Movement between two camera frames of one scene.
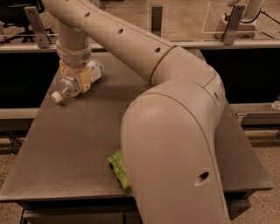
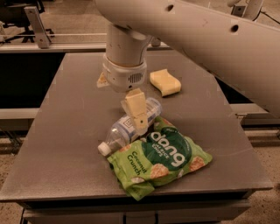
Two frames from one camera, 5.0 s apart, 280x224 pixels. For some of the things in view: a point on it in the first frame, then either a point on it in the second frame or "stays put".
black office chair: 12,13 stays put
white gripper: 75,57 -> 122,76
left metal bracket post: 37,25 stays put
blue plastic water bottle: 71,86 -> 122,133
